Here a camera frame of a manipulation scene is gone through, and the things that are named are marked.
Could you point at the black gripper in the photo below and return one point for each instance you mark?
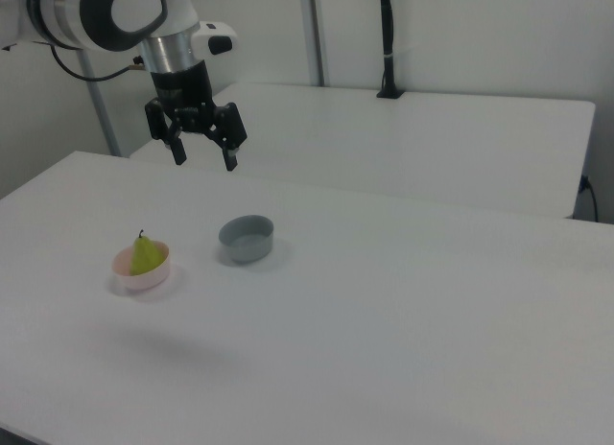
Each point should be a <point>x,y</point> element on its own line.
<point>181,87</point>

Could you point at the yellow-green pear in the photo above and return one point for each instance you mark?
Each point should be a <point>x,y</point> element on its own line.
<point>144,257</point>

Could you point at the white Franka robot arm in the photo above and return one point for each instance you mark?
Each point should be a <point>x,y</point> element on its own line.
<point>96,13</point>

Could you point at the grey plastic bowl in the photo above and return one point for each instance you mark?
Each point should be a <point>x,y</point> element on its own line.
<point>247,241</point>

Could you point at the pink plastic bowl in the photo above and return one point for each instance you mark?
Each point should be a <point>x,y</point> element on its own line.
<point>146,277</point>

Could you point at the white side table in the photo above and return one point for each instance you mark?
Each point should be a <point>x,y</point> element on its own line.
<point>408,138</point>

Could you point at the grey metal partition post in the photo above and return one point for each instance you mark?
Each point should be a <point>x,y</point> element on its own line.
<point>98,104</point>
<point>314,32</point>

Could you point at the black camera pole with base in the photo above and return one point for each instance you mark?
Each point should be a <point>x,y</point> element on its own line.
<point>388,42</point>

